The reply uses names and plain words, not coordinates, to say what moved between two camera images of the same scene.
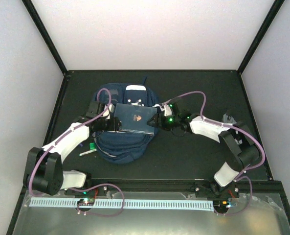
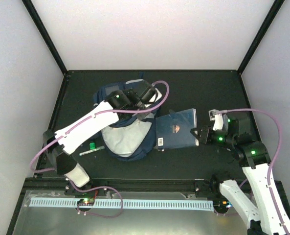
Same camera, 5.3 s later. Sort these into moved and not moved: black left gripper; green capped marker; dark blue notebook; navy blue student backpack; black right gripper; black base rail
Moved: dark blue notebook; navy blue student backpack; black left gripper; black right gripper
Not moved: green capped marker; black base rail
